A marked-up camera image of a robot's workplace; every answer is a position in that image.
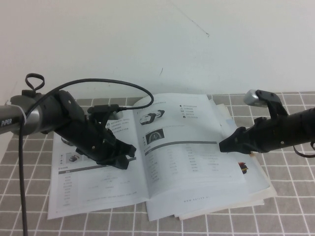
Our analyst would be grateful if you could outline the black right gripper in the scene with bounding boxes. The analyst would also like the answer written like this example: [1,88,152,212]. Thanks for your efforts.
[219,115,294,155]

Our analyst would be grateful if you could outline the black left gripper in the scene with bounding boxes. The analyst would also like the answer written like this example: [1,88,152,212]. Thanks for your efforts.
[73,115,137,171]

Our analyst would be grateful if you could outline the white product catalogue book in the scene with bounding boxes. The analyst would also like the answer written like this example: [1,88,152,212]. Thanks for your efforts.
[46,92,247,221]

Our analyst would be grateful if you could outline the grey white-checked tablecloth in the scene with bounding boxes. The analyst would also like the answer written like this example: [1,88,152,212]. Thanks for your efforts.
[0,91,315,236]

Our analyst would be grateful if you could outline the white brochure with web address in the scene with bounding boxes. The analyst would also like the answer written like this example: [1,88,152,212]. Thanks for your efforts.
[146,98,271,220]

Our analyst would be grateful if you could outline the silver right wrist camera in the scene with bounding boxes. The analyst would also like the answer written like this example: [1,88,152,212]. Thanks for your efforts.
[243,89,267,108]

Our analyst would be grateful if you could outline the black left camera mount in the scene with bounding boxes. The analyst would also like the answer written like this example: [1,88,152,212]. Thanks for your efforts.
[88,104,121,129]

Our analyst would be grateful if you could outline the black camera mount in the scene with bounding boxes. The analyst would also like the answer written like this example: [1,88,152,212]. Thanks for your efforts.
[88,104,121,129]
[255,89,288,121]

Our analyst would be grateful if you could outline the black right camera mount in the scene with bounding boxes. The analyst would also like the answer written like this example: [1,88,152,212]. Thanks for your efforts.
[255,89,288,121]

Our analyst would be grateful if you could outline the thin black cable loop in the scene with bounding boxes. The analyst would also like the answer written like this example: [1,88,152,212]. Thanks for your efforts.
[25,73,45,93]
[293,142,315,157]

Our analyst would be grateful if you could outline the black left camera cable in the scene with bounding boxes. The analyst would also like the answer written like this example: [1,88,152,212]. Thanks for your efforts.
[19,78,155,236]

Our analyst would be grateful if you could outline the white cable tie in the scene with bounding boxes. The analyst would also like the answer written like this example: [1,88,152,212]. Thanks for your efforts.
[6,100,28,124]

